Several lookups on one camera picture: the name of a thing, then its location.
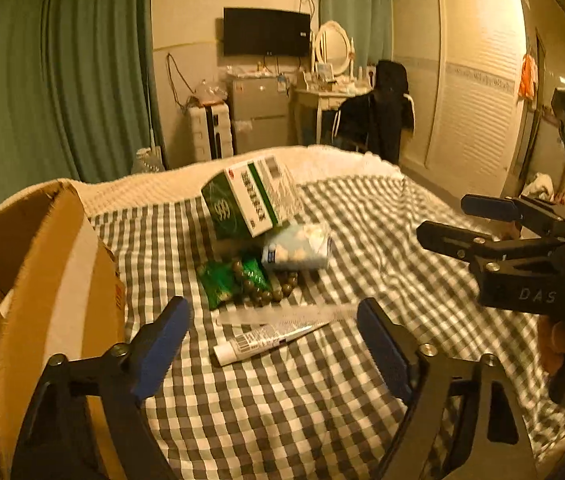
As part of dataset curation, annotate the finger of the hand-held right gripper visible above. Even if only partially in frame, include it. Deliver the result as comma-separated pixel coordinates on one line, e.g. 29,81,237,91
416,220,498,263
461,194,518,222

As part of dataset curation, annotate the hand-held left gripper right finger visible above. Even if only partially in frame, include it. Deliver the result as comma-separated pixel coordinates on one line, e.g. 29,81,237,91
356,297,538,480

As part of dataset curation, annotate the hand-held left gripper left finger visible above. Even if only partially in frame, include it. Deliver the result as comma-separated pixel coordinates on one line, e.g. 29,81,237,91
10,296,193,480

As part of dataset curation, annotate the white ointment tube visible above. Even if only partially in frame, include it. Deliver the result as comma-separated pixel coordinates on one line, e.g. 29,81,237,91
212,322,330,367

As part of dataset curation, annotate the brown cardboard box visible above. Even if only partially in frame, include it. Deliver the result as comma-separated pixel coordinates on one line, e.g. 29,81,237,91
0,180,128,480

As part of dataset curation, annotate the green white medicine box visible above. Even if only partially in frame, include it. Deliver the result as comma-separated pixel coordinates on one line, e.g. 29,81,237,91
200,154,305,241

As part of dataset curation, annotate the white crumpled cloth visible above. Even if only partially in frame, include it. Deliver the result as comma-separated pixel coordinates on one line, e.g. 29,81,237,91
519,172,558,203

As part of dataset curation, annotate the green snack packet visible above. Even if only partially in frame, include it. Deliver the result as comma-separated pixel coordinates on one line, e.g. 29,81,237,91
197,255,270,311

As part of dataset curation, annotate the grey checked blanket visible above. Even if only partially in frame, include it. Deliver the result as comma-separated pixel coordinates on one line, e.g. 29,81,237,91
0,175,565,480

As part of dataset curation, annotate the white louvred wardrobe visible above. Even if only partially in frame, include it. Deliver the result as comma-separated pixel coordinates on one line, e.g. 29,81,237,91
389,0,528,198

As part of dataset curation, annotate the orange hanging cloth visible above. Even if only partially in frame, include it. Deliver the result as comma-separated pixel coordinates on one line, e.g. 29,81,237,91
518,52,538,101

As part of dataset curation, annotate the black jacket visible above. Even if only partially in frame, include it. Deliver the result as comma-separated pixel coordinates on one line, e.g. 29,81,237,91
339,60,415,163

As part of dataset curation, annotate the chair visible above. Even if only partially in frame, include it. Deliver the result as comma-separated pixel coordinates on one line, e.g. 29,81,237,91
331,105,370,153

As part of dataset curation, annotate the large clear water bottle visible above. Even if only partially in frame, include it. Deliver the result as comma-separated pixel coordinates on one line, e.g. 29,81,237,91
132,147,166,176

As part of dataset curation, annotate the white dressing table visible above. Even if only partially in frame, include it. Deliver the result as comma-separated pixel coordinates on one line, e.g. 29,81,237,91
289,77,373,146

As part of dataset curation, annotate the white suitcase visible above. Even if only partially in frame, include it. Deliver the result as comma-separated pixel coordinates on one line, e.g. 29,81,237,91
186,102,236,163

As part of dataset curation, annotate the white oval vanity mirror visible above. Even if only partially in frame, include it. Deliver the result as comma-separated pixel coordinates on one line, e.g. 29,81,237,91
312,20,355,76

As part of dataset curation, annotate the small silver fridge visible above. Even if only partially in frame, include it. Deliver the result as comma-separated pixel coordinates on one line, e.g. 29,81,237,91
226,74,293,153

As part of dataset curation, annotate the narrow green curtain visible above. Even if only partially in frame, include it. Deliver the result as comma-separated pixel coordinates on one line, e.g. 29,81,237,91
318,0,393,61

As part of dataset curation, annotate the crumpled clear plastic bag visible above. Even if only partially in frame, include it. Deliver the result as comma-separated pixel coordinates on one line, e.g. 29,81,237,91
190,80,228,107

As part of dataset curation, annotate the wide green curtain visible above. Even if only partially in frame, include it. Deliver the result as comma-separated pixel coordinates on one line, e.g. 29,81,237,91
0,0,166,221

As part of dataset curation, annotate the brown bead bracelet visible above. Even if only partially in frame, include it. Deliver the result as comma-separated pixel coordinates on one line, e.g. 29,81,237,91
230,255,300,306

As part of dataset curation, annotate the black wall television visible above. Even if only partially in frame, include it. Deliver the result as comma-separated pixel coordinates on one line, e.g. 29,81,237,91
223,7,311,57

